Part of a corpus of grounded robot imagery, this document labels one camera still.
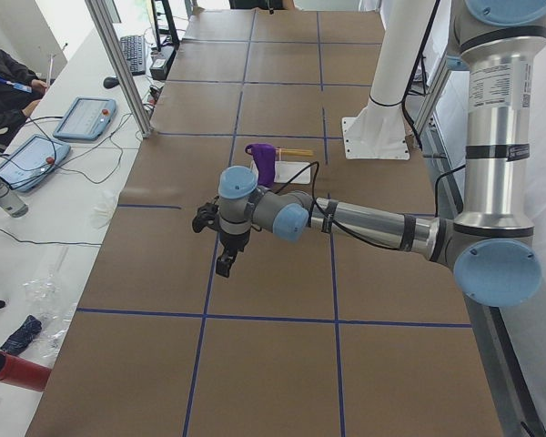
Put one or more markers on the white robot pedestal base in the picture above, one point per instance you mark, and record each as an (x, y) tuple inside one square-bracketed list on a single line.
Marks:
[(378, 131)]

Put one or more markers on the aluminium frame post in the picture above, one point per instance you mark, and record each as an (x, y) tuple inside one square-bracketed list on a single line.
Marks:
[(105, 28)]

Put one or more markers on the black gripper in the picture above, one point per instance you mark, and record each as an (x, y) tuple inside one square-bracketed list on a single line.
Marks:
[(233, 240)]

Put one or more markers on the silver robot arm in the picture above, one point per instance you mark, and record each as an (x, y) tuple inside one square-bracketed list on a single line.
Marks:
[(488, 245)]

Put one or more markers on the far blue teach pendant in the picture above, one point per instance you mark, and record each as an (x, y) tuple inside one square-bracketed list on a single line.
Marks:
[(86, 119)]

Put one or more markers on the red cylinder tube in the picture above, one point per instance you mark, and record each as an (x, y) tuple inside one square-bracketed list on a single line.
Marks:
[(22, 373)]

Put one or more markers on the black computer mouse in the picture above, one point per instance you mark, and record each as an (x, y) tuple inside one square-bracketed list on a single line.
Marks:
[(110, 82)]

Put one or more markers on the near blue teach pendant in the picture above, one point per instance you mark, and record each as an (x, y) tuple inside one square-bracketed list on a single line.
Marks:
[(31, 163)]

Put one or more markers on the seated person in black jacket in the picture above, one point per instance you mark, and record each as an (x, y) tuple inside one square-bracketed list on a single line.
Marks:
[(20, 92)]

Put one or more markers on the clear plastic wrap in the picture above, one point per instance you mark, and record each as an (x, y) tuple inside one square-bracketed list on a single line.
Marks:
[(52, 301)]

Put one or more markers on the folded dark blue umbrella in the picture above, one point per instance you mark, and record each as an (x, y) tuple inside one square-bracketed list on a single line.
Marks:
[(19, 340)]

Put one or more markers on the blue teach pendant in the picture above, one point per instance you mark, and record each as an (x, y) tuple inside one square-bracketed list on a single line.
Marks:
[(31, 163), (86, 119)]

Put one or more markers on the white towel rack with wooden bars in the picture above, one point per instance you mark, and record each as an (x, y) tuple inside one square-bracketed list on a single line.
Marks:
[(289, 171)]

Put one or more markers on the grey water bottle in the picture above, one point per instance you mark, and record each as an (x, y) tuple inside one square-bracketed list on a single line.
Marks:
[(13, 205)]

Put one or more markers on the black keyboard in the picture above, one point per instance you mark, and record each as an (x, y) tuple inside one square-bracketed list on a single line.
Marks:
[(134, 52)]

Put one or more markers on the purple towel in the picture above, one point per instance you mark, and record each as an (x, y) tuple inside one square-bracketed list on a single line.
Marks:
[(264, 157)]

